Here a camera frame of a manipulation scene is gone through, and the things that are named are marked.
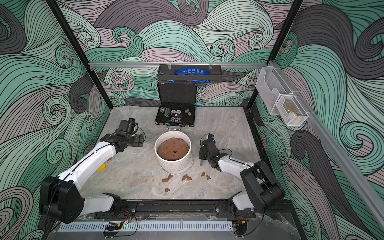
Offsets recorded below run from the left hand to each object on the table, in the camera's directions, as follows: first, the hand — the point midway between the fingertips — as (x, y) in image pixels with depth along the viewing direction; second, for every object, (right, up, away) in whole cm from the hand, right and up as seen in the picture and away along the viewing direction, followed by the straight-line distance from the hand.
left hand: (134, 136), depth 85 cm
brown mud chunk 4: (+43, -24, +1) cm, 49 cm away
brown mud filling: (+22, -7, -1) cm, 23 cm away
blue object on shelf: (+33, +40, +8) cm, 53 cm away
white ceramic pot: (+26, -16, -5) cm, 31 cm away
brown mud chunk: (+19, -25, -1) cm, 31 cm away
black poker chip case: (+22, +19, +35) cm, 45 cm away
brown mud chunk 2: (+30, -24, 0) cm, 38 cm away
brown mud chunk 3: (+20, -29, -5) cm, 35 cm away
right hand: (+42, -10, +8) cm, 44 cm away
